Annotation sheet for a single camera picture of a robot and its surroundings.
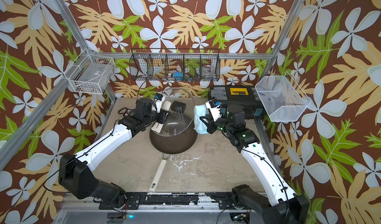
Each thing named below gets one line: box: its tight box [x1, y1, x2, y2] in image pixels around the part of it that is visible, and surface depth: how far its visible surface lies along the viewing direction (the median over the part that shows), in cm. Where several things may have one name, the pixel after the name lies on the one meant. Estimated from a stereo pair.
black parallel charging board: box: [118, 109, 143, 122], surface depth 62 cm
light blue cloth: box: [193, 104, 209, 135], surface depth 72 cm
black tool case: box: [207, 85, 269, 119], surface depth 102 cm
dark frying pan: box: [148, 120, 198, 193], surface depth 88 cm
